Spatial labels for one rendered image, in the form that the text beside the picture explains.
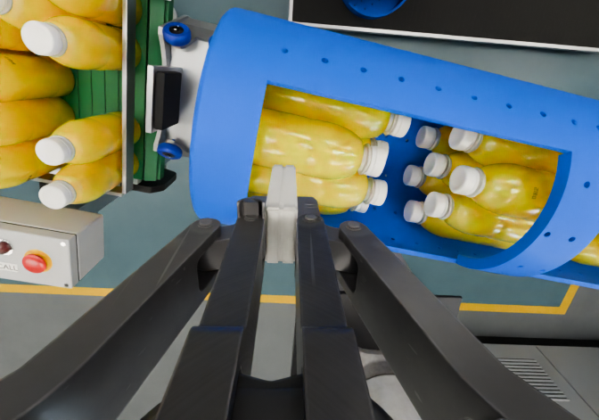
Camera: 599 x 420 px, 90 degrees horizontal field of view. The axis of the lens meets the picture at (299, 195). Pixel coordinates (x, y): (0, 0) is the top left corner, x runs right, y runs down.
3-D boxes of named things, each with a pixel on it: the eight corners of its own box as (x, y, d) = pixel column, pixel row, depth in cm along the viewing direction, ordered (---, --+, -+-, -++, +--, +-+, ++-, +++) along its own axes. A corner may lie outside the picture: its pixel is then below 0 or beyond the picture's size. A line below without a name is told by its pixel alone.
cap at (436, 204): (437, 193, 48) (426, 192, 48) (452, 193, 45) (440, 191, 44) (432, 218, 48) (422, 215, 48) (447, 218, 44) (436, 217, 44)
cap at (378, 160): (359, 179, 40) (373, 182, 40) (371, 165, 36) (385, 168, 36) (361, 154, 41) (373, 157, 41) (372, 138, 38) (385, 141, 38)
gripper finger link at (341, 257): (297, 242, 12) (369, 243, 12) (295, 195, 17) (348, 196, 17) (295, 273, 13) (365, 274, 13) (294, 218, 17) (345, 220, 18)
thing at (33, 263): (50, 271, 51) (45, 275, 50) (28, 267, 50) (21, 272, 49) (48, 253, 49) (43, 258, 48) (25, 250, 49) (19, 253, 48)
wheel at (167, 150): (177, 153, 55) (180, 144, 56) (151, 149, 55) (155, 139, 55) (183, 162, 59) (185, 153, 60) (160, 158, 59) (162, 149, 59)
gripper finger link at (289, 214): (281, 208, 13) (298, 209, 13) (283, 164, 20) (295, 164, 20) (280, 264, 15) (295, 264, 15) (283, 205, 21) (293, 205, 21)
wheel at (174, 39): (187, 50, 50) (185, 39, 48) (160, 44, 49) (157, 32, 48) (195, 35, 52) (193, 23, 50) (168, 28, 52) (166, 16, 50)
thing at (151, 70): (186, 123, 59) (160, 135, 47) (174, 120, 59) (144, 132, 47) (190, 70, 55) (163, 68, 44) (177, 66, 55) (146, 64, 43)
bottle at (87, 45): (128, 22, 54) (53, -2, 37) (149, 62, 57) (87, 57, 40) (94, 37, 55) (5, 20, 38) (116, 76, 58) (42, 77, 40)
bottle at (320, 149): (217, 167, 39) (356, 194, 40) (213, 135, 32) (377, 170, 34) (231, 123, 42) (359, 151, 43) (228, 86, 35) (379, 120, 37)
